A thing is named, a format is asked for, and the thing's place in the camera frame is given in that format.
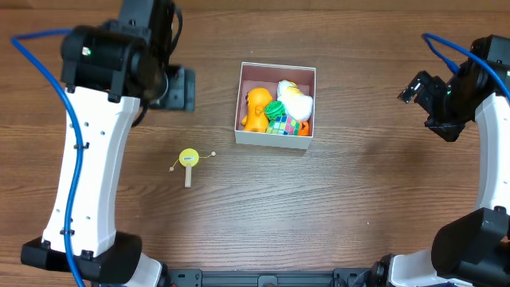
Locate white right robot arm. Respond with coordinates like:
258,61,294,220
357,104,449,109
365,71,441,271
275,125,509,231
357,33,509,287

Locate multicoloured puzzle cube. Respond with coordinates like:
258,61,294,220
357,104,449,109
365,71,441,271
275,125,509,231
266,116,300,136

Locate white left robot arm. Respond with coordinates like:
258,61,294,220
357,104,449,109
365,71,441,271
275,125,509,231
21,20,180,286

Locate yellow wooden rattle drum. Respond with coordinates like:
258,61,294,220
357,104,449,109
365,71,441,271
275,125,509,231
168,148,217,188

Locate white plush duck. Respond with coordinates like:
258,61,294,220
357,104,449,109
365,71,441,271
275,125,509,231
277,80,313,136

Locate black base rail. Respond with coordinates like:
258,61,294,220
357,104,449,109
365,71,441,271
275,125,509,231
167,268,370,287

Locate white box with pink interior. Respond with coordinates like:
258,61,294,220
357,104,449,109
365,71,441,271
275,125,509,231
234,62,316,150

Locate green round plastic toy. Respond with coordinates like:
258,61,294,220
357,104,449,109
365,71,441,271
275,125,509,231
264,100,285,120

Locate orange dinosaur toy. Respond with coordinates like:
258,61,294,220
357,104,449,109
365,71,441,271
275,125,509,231
241,88,273,133

